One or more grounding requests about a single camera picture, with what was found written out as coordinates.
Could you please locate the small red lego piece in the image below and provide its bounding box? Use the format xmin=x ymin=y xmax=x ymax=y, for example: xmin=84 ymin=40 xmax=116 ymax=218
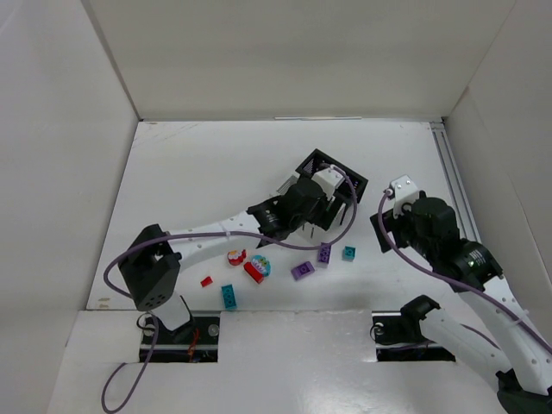
xmin=200 ymin=276 xmax=213 ymax=287

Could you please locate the aluminium rail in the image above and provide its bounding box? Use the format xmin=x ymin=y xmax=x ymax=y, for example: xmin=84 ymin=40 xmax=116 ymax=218
xmin=430 ymin=122 xmax=481 ymax=242

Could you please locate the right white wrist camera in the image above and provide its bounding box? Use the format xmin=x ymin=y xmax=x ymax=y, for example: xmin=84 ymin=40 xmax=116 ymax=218
xmin=385 ymin=175 xmax=420 ymax=218

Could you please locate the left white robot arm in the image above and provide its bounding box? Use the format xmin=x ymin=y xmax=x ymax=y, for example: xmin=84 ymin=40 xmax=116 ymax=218
xmin=113 ymin=168 xmax=348 ymax=342

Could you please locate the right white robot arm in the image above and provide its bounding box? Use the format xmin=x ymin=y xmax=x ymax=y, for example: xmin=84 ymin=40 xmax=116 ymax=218
xmin=370 ymin=188 xmax=551 ymax=413

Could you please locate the red white flower lego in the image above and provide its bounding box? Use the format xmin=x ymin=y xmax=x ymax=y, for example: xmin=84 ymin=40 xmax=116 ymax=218
xmin=227 ymin=249 xmax=247 ymax=267

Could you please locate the red rectangular lego brick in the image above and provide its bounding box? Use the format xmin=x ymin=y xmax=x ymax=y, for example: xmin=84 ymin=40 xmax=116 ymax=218
xmin=243 ymin=262 xmax=265 ymax=284

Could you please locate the white double bin container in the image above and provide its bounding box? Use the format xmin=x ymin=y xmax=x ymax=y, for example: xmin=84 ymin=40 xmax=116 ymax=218
xmin=267 ymin=168 xmax=347 ymax=242

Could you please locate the teal rectangular lego brick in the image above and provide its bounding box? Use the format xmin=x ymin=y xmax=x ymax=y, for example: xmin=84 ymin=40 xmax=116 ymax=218
xmin=221 ymin=285 xmax=237 ymax=310

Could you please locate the purple cable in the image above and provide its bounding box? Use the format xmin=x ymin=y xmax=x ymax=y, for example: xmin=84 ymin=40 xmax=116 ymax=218
xmin=377 ymin=189 xmax=552 ymax=359
xmin=101 ymin=163 xmax=359 ymax=411

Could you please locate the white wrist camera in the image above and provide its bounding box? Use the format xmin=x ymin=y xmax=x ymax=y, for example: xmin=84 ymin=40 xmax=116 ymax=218
xmin=385 ymin=175 xmax=420 ymax=218
xmin=311 ymin=165 xmax=345 ymax=201

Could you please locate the purple rectangular lego brick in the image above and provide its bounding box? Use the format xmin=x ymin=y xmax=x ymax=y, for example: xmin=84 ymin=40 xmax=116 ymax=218
xmin=317 ymin=243 xmax=331 ymax=267

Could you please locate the purple sloped lego brick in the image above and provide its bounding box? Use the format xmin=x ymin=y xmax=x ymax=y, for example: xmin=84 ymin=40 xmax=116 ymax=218
xmin=291 ymin=261 xmax=315 ymax=281

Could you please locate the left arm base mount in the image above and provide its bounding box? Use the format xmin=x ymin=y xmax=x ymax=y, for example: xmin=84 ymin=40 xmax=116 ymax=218
xmin=150 ymin=312 xmax=220 ymax=363

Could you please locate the teal monster face lego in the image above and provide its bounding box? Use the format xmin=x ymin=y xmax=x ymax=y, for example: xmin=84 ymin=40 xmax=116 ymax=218
xmin=250 ymin=254 xmax=272 ymax=277

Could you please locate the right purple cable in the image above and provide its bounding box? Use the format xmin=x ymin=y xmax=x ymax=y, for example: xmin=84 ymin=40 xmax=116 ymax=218
xmin=377 ymin=189 xmax=552 ymax=359

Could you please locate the teal square lego brick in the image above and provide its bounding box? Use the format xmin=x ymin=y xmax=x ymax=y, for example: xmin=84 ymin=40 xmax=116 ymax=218
xmin=342 ymin=246 xmax=356 ymax=261

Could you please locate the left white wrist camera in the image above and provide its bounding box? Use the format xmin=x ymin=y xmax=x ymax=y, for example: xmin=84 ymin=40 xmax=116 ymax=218
xmin=311 ymin=165 xmax=345 ymax=201

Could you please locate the black double bin container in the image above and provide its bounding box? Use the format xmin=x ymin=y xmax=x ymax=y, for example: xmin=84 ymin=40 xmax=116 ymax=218
xmin=295 ymin=149 xmax=368 ymax=204

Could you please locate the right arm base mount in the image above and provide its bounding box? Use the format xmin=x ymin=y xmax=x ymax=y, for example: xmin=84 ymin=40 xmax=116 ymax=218
xmin=370 ymin=295 xmax=456 ymax=362

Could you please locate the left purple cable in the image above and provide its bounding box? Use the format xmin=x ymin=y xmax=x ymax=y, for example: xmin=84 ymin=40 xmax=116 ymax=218
xmin=101 ymin=163 xmax=359 ymax=411

